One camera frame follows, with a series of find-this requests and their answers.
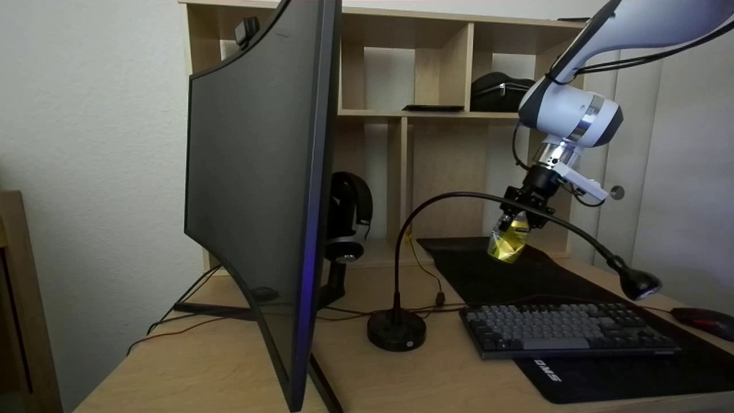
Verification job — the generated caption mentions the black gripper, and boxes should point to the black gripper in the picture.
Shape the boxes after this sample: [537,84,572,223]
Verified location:
[500,165,559,229]

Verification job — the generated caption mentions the yellow drink can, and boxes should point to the yellow drink can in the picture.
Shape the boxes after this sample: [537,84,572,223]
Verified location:
[486,213,529,264]

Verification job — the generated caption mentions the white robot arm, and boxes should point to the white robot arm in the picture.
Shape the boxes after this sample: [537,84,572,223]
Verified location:
[498,0,734,229]

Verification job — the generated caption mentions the black desk mat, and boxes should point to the black desk mat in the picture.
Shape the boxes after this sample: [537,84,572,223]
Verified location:
[420,237,734,403]

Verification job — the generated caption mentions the black bag on shelf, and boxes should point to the black bag on shelf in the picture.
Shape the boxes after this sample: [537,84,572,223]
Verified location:
[471,71,533,111]

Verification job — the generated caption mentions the wooden shelf unit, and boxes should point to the wooden shelf unit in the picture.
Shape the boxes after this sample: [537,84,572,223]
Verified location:
[189,1,578,237]

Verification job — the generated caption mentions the black flat item on shelf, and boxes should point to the black flat item on shelf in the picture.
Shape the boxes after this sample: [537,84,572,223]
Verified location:
[401,103,463,111]

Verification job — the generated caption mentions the grey mechanical keyboard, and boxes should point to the grey mechanical keyboard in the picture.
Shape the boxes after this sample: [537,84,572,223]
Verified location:
[459,299,680,357]

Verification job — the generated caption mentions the black headphones on stand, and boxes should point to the black headphones on stand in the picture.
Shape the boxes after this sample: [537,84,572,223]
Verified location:
[318,171,375,307]

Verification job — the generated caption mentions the black gooseneck desk microphone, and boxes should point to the black gooseneck desk microphone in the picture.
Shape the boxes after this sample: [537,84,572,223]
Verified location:
[367,190,664,351]

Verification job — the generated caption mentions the black and orange mouse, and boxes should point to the black and orange mouse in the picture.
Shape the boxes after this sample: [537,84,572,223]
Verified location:
[669,307,734,341]

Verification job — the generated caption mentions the black curved monitor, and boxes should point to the black curved monitor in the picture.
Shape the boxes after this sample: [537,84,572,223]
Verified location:
[183,0,341,413]

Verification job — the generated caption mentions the wooden side cabinet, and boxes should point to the wooden side cabinet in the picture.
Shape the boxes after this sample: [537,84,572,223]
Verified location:
[0,190,63,413]

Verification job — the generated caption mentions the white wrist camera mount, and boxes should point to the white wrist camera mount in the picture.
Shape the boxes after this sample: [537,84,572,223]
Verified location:
[540,139,609,203]

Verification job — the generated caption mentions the black cable on desk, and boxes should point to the black cable on desk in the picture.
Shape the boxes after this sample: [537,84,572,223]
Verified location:
[123,262,467,357]

